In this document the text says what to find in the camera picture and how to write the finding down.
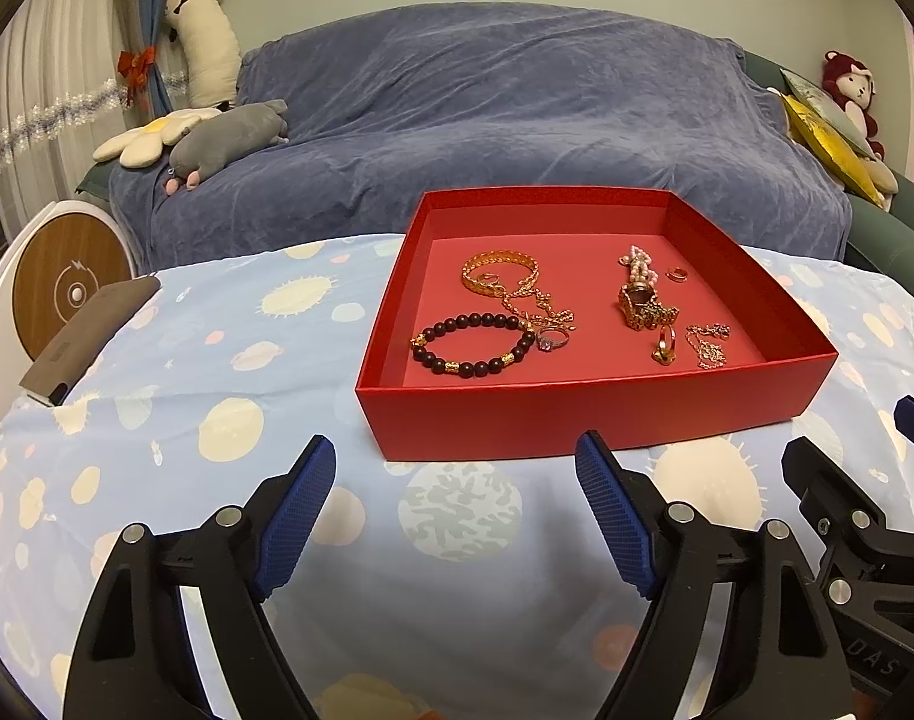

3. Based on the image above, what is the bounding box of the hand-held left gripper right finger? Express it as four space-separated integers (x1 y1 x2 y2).
574 430 855 720

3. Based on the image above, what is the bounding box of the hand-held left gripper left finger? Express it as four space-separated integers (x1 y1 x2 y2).
61 435 338 720

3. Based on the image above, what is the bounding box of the red cardboard box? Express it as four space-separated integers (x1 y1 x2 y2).
353 189 839 464

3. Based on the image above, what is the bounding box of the thin rose gold chain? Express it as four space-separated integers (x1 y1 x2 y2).
685 322 732 370

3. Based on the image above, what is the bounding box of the gold watch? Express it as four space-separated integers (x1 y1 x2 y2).
616 281 683 331

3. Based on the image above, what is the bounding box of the gold chain necklace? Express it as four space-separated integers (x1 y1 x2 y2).
502 281 578 332

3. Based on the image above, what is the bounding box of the green sofa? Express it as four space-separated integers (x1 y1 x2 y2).
77 49 914 272

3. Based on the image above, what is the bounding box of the beige cushion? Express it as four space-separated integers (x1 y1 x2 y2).
862 161 900 211

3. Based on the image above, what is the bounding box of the pearl hair clip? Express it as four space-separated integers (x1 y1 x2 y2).
618 244 660 287

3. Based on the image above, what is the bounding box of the yellow cushion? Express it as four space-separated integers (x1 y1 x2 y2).
779 90 885 200

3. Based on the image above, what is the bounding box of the grey patterned cushion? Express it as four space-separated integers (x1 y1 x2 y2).
779 67 878 158

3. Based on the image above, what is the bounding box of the white round wooden-top stand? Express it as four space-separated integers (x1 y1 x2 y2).
0 199 139 377

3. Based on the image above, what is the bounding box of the red monkey plush toy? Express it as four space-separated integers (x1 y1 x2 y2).
823 50 887 158

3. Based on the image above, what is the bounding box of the grey plush toy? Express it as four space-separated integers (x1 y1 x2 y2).
164 100 291 194

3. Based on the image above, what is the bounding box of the flower shaped cushion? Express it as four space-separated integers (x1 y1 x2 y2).
92 106 225 168

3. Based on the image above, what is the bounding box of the blue covered sofa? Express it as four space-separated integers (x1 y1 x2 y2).
107 4 855 275

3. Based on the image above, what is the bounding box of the red bow curtain tie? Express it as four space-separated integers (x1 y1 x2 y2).
118 45 159 102

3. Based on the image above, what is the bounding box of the white long plush toy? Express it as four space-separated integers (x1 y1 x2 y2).
164 0 242 110

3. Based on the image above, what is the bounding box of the white sheer curtain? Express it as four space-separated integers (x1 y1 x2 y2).
0 0 173 233

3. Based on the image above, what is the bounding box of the black beaded bracelet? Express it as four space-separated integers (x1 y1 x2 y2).
410 313 537 378

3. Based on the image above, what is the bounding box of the gold chain bracelet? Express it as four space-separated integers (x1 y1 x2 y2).
460 253 540 299

